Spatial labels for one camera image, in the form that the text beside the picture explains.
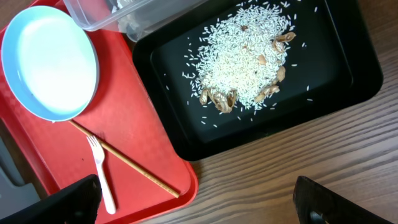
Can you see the clear plastic bin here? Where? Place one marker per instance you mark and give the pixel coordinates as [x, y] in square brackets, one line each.
[135, 18]

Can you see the white plastic fork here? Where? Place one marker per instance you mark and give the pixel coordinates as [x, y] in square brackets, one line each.
[99, 157]

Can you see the black waste tray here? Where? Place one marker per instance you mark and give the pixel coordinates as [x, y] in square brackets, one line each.
[331, 65]

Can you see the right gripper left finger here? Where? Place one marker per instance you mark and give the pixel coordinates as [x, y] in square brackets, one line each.
[77, 203]

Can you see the light blue plate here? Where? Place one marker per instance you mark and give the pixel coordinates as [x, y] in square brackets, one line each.
[50, 63]

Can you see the grey dishwasher rack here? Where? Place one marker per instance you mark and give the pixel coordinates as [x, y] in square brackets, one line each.
[15, 193]

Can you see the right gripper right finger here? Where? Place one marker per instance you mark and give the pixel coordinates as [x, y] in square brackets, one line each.
[315, 203]

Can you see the wooden chopstick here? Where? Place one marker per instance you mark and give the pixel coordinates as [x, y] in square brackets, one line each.
[123, 158]

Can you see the food scraps and rice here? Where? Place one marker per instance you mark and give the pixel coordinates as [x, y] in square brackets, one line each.
[231, 70]

